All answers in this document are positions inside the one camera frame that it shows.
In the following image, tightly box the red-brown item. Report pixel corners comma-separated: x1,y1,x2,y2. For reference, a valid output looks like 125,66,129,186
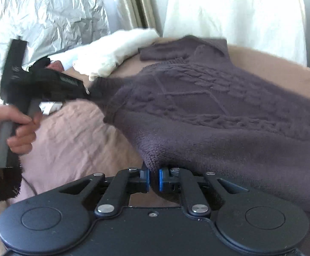
49,61,65,72

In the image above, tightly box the silver plastic sheet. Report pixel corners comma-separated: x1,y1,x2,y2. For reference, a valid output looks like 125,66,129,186
0,0,113,76

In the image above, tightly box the person's left hand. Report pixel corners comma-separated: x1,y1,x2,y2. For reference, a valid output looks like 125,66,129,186
0,104,43,156

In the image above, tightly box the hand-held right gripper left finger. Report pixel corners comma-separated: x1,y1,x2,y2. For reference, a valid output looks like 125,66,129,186
59,167,151,218

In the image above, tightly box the pale blue cloth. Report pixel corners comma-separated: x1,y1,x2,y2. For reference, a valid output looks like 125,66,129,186
49,49,77,71

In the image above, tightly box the black cable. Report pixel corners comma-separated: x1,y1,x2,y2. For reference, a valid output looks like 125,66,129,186
20,175,39,196

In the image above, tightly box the beige curtain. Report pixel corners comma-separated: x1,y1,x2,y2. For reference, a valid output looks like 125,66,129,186
120,0,164,37

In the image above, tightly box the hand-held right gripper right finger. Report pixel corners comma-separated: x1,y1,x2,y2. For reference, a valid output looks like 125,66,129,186
158,167,249,216

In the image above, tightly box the dark purple knit sweater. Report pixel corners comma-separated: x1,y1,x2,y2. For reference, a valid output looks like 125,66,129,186
89,35,310,214

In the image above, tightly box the cream white garment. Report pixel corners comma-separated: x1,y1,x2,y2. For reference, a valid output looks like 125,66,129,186
72,28,161,82

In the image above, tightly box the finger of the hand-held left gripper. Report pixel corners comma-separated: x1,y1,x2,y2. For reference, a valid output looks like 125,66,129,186
60,74,92,100

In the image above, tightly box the black fuzzy item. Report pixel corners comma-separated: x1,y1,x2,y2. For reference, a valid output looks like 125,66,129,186
28,57,51,71

